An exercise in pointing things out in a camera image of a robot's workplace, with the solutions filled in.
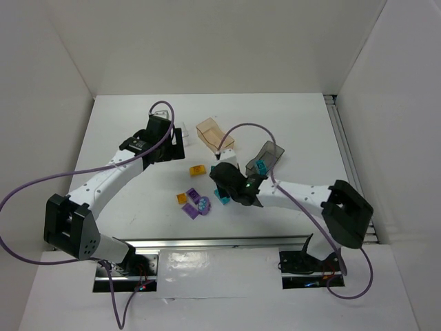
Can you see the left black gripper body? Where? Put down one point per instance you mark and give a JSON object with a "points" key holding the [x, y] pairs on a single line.
{"points": [[176, 149]]}

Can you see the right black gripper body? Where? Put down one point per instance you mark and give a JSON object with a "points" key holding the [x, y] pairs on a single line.
{"points": [[220, 187]]}

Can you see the long teal lego brick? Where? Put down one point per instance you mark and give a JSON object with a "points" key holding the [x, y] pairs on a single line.
{"points": [[223, 200]]}

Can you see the purple oval flower lego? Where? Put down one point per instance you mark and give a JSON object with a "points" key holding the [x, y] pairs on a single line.
{"points": [[204, 206]]}

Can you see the yellow smiley lego brick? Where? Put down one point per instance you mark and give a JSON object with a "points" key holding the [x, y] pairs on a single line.
{"points": [[197, 170]]}

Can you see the purple hollow lego brick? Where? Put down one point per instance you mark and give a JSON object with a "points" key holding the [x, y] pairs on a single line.
{"points": [[193, 195]]}

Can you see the purple studded lego brick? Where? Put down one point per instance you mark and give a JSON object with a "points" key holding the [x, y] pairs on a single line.
{"points": [[191, 211]]}

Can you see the small orange lego brick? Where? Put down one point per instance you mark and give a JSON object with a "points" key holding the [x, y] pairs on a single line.
{"points": [[181, 198]]}

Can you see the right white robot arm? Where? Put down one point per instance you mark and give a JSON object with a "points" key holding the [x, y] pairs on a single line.
{"points": [[307, 199]]}

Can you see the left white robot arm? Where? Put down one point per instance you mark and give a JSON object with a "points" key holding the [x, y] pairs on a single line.
{"points": [[70, 221]]}

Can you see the clear plastic container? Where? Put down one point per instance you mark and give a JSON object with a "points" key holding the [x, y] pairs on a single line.
{"points": [[185, 134]]}

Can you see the grey translucent container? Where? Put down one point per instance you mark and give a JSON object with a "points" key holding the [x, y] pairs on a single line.
{"points": [[270, 153]]}

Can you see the orange translucent container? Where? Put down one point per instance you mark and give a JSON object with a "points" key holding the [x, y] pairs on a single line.
{"points": [[210, 134]]}

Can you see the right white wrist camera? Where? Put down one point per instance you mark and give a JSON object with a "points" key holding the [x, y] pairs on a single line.
{"points": [[227, 156]]}

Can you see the aluminium front rail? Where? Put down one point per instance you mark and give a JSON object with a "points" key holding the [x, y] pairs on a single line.
{"points": [[227, 242]]}

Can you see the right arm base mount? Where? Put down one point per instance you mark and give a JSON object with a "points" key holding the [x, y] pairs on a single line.
{"points": [[300, 271]]}

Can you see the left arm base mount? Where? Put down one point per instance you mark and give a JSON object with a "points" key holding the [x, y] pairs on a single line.
{"points": [[127, 281]]}

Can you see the aluminium side rail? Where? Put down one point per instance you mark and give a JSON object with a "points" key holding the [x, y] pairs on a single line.
{"points": [[348, 162]]}

